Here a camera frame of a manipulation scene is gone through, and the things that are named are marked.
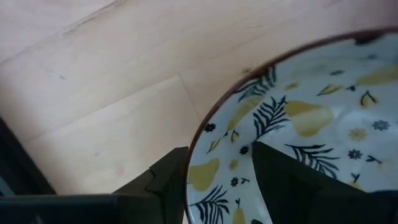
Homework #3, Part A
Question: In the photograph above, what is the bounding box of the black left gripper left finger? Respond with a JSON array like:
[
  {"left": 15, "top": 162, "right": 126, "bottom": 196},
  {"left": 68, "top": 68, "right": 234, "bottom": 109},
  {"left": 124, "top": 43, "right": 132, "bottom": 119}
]
[{"left": 113, "top": 146, "right": 190, "bottom": 224}]

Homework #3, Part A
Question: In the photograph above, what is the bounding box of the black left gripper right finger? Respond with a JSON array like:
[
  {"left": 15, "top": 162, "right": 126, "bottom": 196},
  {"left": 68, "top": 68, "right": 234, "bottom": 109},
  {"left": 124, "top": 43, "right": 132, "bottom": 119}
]
[{"left": 251, "top": 141, "right": 374, "bottom": 224}]

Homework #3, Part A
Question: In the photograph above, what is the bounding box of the yellow pear pattern mini bowl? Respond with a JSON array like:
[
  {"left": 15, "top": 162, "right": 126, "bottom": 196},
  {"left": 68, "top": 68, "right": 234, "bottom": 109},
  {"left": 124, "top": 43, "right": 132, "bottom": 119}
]
[{"left": 183, "top": 26, "right": 398, "bottom": 224}]

